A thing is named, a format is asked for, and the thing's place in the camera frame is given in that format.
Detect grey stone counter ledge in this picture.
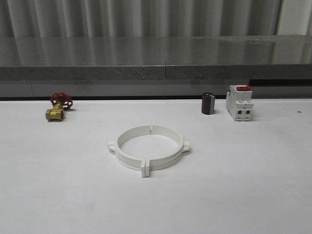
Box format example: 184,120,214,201
0,36,312,83

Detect brass valve red handwheel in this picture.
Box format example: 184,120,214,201
45,92,73,121

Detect white circuit breaker red switch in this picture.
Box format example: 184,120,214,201
226,85,254,121

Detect white half-ring pipe clamp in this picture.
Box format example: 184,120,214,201
108,124,153,177
141,125,191,177

